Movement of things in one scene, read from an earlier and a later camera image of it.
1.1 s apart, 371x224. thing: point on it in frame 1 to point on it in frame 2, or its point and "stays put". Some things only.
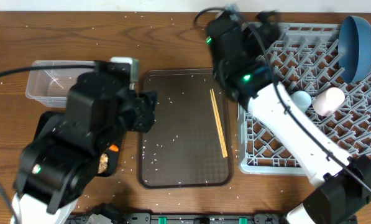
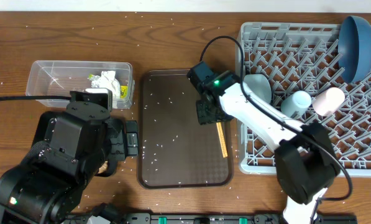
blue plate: x=356 y=46 stays put
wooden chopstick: x=221 y=134 stays put
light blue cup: x=302 y=99 stays put
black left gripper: x=148 y=104 to x=127 y=147
